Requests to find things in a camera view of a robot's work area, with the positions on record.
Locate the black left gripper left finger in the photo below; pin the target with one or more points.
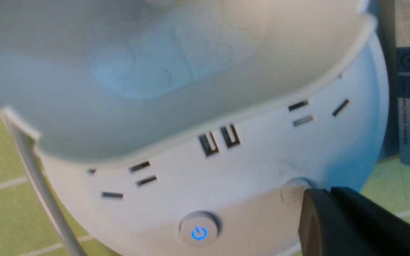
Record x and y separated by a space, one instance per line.
324 228

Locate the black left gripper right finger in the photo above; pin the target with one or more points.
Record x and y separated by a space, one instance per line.
389 234

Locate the white desk lamp with sockets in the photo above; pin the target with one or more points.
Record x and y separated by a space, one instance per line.
191 127

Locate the printed book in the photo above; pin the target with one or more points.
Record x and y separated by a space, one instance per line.
394 34

